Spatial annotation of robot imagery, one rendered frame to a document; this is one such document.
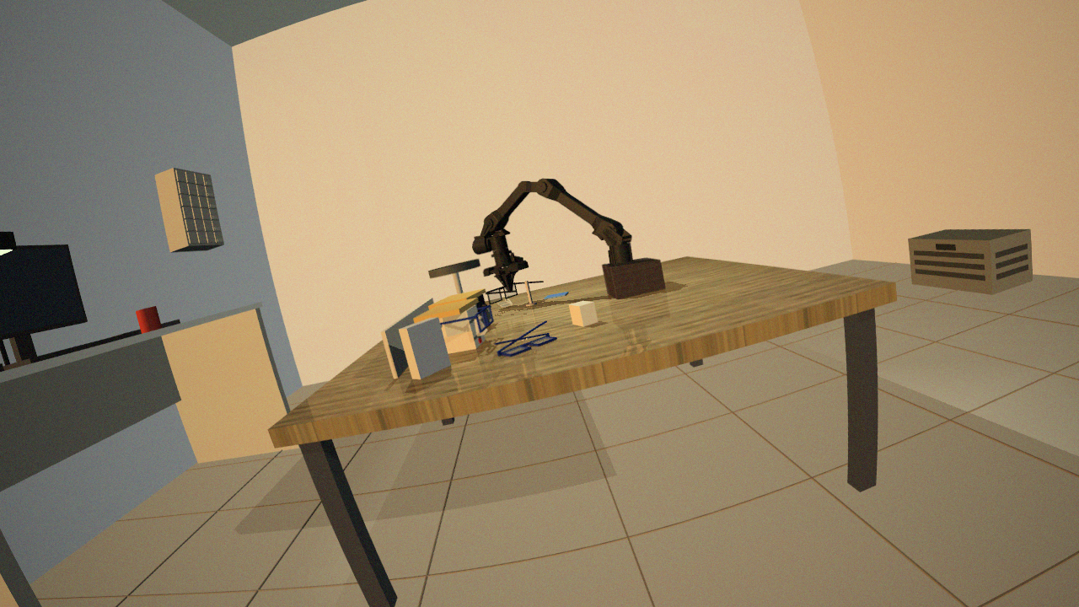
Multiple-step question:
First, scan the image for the long tan flat panel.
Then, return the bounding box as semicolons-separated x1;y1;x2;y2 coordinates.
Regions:
381;298;433;380

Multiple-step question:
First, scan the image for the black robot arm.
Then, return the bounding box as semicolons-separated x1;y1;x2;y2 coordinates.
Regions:
472;179;636;266

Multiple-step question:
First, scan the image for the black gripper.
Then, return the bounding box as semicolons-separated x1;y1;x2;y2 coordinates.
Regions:
483;247;529;291

